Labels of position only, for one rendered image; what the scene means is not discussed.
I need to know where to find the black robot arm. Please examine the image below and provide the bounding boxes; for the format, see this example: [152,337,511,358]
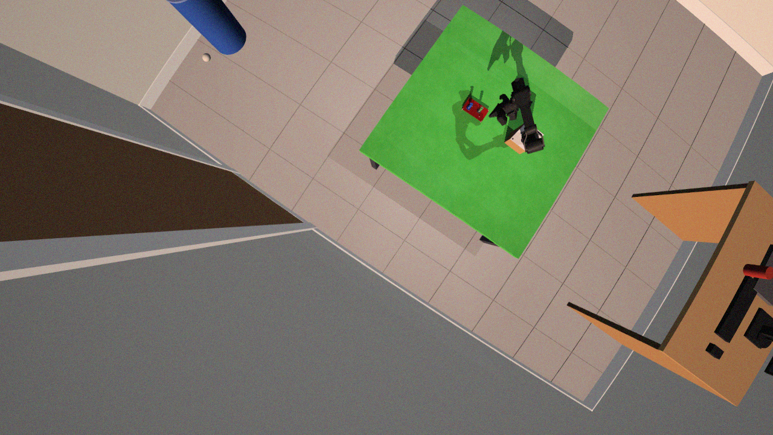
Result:
[507,77,545,154]

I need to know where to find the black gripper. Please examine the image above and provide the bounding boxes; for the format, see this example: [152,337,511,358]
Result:
[489,94,517,126]

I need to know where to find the red circuit board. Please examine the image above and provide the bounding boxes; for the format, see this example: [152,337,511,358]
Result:
[462,97,489,122]

